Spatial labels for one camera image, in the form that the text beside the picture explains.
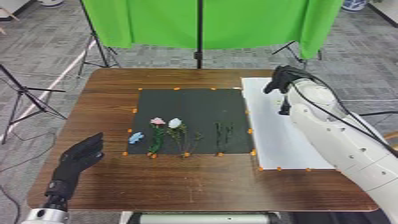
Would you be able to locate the blue and white vase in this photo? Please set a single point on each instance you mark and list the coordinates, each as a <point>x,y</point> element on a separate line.
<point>356,4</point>
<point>53,2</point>

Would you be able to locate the white flower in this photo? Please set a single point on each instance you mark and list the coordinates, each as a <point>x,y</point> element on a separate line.
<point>175,124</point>

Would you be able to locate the pink flower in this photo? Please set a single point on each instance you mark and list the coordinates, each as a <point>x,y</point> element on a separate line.
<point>157,133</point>

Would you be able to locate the black tripod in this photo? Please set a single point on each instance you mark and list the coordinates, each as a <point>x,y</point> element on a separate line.
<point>28,93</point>

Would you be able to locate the black upright pole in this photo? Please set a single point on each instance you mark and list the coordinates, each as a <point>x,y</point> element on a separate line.
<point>200,33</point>

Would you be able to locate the pale grey bar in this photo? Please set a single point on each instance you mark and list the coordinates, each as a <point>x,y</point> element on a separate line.
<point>202,218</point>

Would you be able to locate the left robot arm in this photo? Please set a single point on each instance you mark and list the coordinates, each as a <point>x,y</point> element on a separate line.
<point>47,213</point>

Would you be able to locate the white sheet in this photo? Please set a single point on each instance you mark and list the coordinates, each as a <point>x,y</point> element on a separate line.
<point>278,140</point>

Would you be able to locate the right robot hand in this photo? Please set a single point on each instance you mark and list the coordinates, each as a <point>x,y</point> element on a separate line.
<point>285,76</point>

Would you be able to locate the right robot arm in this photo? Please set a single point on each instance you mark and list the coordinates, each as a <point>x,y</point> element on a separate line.
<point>344,140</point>

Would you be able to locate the green sprig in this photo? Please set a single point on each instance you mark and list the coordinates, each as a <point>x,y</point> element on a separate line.
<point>197,137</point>
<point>230,131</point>
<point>220,136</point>

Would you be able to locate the black stand legs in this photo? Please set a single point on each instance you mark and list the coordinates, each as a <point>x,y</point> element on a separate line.
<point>294,50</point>

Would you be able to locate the dark mat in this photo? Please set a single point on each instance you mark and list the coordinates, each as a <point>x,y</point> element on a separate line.
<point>197,106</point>

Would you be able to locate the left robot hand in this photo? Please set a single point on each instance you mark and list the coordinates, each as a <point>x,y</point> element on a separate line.
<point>77,163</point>

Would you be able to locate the blue flower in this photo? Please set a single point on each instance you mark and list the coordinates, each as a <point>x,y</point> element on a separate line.
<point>136,137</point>

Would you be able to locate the black light stand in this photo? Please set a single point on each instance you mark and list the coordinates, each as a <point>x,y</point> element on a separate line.
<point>95,40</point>

